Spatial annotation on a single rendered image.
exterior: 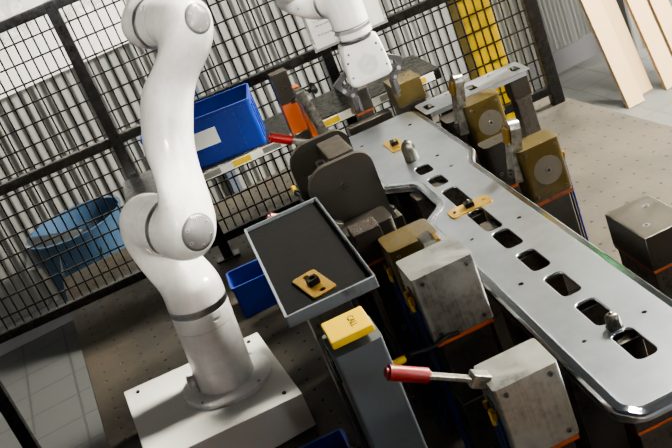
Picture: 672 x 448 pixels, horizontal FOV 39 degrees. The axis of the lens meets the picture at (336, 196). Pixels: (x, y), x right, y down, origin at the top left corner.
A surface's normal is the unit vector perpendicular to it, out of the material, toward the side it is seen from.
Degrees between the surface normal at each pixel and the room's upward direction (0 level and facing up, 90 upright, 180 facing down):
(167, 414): 4
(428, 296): 90
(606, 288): 0
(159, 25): 66
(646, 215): 0
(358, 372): 90
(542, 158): 90
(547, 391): 90
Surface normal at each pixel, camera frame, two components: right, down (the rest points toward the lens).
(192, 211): 0.59, -0.30
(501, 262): -0.35, -0.86
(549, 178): 0.25, 0.30
